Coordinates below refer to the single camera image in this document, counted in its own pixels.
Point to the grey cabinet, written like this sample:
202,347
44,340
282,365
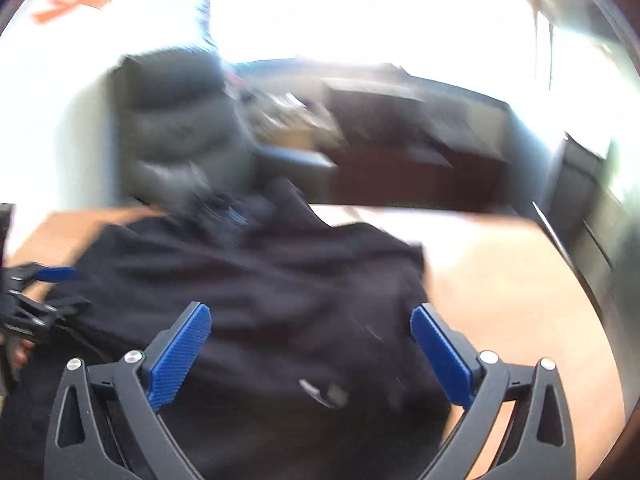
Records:
585,185

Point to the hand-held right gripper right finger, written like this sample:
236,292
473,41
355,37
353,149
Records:
440,350

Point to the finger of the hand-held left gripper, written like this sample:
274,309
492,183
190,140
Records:
55,274
60,307

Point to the dark wooden desk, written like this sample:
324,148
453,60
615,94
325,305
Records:
410,145

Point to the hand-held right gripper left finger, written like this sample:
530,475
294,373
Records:
181,347

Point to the black garment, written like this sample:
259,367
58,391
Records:
250,310

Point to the person's left hand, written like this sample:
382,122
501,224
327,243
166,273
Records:
21,355

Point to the black office chair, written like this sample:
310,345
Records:
185,125

